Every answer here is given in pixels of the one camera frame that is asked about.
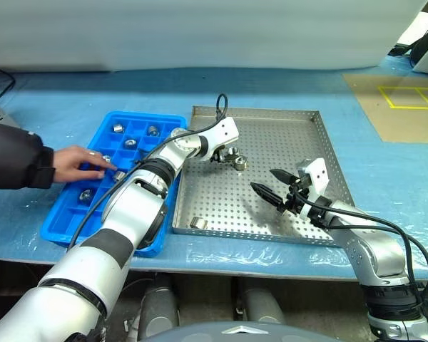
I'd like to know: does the blue compartment tray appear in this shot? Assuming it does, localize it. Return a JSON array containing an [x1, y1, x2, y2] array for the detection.
[[39, 110, 190, 259]]

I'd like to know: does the white foam backdrop sheet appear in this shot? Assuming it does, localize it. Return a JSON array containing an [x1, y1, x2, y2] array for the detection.
[[0, 0, 428, 74]]

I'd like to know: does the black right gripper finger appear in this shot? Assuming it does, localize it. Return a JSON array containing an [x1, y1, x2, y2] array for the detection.
[[269, 168, 301, 185], [249, 181, 288, 214]]

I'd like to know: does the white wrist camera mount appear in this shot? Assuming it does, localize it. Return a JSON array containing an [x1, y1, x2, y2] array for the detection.
[[295, 157, 332, 217], [199, 116, 240, 162]]

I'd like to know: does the person's bare hand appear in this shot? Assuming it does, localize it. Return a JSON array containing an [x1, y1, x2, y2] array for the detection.
[[52, 145, 118, 185]]

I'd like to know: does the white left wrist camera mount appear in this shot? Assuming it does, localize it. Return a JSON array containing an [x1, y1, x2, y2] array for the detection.
[[199, 116, 240, 162]]

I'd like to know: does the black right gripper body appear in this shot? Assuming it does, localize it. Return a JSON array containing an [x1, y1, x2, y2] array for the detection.
[[280, 174, 310, 217]]

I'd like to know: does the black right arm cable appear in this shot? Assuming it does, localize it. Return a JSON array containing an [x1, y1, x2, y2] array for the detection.
[[301, 199, 428, 307]]

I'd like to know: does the brown cardboard mat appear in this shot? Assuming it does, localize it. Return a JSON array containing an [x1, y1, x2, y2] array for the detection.
[[343, 73, 428, 145]]

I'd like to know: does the grey rounded robot leg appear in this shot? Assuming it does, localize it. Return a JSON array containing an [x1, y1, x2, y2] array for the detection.
[[235, 279, 285, 326], [138, 276, 182, 341]]

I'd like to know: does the grey robot torso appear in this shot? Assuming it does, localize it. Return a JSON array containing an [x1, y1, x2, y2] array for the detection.
[[137, 319, 300, 342]]

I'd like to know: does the perforated metal tray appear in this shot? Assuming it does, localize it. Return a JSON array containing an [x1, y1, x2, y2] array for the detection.
[[170, 104, 358, 249]]

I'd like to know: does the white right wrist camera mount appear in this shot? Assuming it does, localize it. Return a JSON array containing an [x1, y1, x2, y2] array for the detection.
[[295, 157, 332, 217]]

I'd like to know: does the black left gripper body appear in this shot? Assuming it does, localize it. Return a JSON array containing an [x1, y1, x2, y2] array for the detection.
[[209, 144, 228, 165]]

